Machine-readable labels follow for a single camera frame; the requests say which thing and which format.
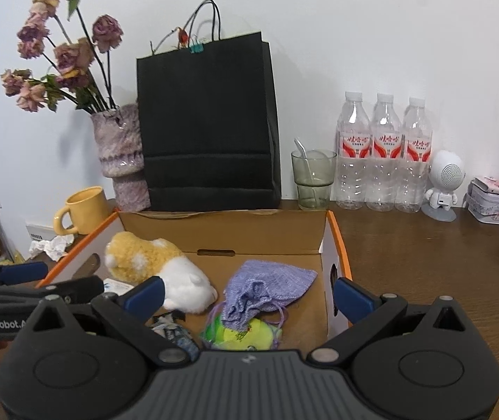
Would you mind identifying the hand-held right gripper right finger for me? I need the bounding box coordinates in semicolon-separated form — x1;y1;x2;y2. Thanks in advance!
309;276;474;369

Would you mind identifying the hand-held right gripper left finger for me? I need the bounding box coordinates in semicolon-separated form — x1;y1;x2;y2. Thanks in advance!
24;276;191;369

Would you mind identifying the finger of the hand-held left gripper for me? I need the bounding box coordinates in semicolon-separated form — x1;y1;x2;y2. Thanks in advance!
0;261;50;289
34;276;105;305

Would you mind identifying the white wet wipes pack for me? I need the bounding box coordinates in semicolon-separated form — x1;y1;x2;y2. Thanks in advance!
103;278;136;296

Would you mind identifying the yellow white plush toy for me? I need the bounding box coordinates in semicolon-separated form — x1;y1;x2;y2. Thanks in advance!
104;231;219;314

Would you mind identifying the dark blue snack packet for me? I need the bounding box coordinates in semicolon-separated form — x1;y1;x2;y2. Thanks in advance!
151;313;201;359

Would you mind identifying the purple knitted drawstring pouch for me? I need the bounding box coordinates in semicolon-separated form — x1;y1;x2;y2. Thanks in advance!
221;259;319;332

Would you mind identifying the red cardboard box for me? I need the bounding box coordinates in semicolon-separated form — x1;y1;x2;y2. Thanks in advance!
35;209;354;353

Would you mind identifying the crumpled white tissue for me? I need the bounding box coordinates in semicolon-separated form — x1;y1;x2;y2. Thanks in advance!
28;234;75;260

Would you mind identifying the yellow mug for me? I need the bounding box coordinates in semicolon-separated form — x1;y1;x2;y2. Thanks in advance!
54;186;111;237

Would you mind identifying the clear glass cup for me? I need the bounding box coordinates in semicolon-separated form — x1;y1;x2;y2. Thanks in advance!
291;149;337;211

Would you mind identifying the clear water bottle red label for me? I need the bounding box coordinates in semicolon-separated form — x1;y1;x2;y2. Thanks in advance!
395;96;434;214
365;93;404;213
336;91;371;211

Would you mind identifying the purple ceramic vase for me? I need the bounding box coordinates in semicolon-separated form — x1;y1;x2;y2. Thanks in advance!
91;104;151;213

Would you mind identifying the white robot figure speaker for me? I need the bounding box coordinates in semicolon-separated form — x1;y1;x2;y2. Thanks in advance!
421;149;466;223

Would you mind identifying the clear plastic spoon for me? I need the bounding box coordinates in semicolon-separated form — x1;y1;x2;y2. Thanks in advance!
294;138;320;208

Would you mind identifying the printed tin box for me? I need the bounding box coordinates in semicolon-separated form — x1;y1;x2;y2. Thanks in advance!
465;176;499;227

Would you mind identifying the black paper bag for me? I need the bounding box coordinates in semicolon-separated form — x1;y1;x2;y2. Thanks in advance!
136;0;283;213

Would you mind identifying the dried pink rose bouquet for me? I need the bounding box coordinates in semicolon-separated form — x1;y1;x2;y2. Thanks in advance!
0;0;124;114

